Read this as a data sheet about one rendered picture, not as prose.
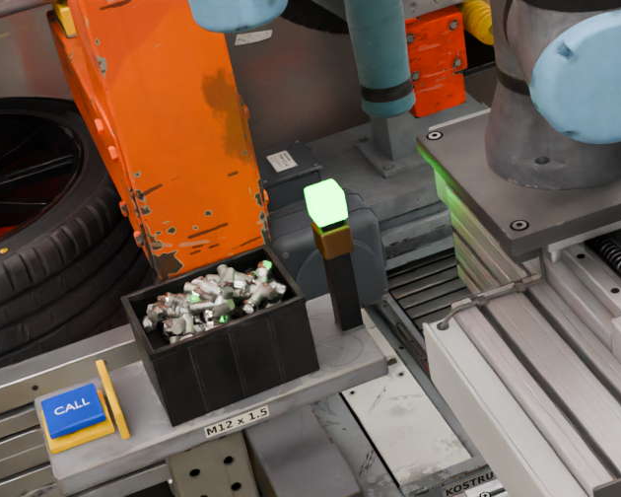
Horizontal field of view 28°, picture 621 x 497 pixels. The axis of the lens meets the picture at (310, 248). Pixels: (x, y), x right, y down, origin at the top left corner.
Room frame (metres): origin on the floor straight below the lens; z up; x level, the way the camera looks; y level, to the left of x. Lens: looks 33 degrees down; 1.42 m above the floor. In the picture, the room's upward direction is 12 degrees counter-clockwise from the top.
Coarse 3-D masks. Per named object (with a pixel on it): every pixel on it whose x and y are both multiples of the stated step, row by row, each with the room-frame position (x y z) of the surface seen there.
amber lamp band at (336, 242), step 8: (312, 224) 1.30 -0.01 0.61; (312, 232) 1.30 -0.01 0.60; (320, 232) 1.28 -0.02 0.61; (328, 232) 1.27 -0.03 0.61; (336, 232) 1.27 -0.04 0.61; (344, 232) 1.27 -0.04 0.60; (320, 240) 1.27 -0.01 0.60; (328, 240) 1.27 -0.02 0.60; (336, 240) 1.27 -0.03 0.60; (344, 240) 1.27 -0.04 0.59; (352, 240) 1.28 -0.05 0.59; (320, 248) 1.28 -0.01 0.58; (328, 248) 1.27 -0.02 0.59; (336, 248) 1.27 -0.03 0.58; (344, 248) 1.27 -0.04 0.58; (352, 248) 1.28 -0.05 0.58; (328, 256) 1.27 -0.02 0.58; (336, 256) 1.27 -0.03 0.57
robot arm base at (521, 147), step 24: (504, 96) 0.99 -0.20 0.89; (528, 96) 0.96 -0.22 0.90; (504, 120) 0.98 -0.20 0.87; (528, 120) 0.96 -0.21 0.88; (504, 144) 0.98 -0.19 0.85; (528, 144) 0.96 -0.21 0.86; (552, 144) 0.95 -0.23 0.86; (576, 144) 0.94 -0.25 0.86; (600, 144) 0.94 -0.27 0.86; (504, 168) 0.97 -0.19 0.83; (528, 168) 0.95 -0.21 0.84; (552, 168) 0.94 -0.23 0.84; (576, 168) 0.93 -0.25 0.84; (600, 168) 0.93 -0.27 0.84
